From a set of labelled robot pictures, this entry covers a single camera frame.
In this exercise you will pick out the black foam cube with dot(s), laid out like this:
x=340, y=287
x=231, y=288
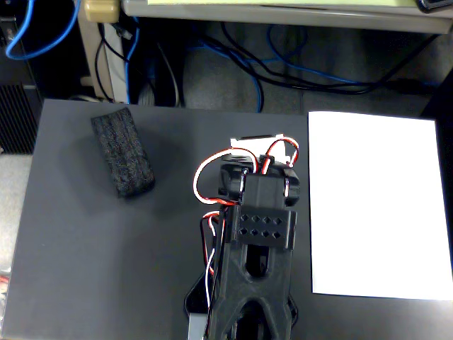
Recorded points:
x=122, y=156

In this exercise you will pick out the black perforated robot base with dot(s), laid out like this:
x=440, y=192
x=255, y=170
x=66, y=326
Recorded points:
x=195, y=297

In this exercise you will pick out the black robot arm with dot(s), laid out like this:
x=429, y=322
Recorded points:
x=263, y=193

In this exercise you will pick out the white paper sheet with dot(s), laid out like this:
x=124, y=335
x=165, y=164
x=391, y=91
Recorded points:
x=375, y=205

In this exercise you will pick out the yellow green desk pad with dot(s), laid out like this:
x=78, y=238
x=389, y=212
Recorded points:
x=283, y=2

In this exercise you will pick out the white desk leg panel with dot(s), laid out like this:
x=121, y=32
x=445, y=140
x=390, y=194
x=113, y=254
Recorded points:
x=115, y=74

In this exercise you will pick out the grey metal clamp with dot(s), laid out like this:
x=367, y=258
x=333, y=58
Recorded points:
x=197, y=327

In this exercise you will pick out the beige plastic plug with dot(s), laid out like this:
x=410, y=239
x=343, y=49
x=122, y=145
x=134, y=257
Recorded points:
x=101, y=10

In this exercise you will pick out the black finned box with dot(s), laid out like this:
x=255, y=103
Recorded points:
x=17, y=118

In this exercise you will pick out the black object on desk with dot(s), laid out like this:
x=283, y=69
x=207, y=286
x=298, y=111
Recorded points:
x=433, y=4

